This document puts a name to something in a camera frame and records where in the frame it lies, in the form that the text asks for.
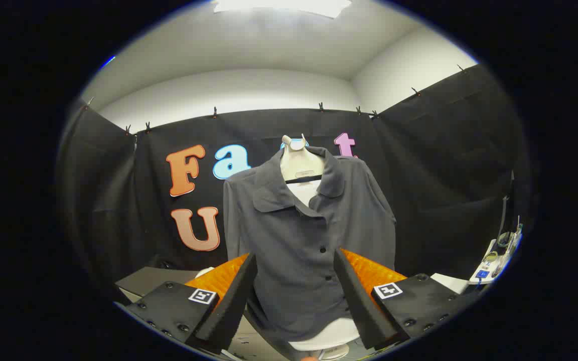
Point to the ceiling light panel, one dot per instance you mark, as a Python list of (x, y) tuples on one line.
[(284, 6)]

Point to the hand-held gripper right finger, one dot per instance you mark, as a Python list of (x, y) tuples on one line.
[(359, 306)]

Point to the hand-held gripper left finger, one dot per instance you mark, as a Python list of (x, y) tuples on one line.
[(234, 306)]

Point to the grey button-up shirt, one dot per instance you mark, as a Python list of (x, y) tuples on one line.
[(294, 240)]

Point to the grey drawer cabinet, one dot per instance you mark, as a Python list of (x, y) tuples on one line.
[(148, 281)]

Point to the white side table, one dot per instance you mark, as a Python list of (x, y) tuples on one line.
[(489, 265)]

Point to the small blue device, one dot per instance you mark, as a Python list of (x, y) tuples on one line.
[(482, 274)]

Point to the white vertical ironing board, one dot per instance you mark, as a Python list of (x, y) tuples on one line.
[(304, 193)]

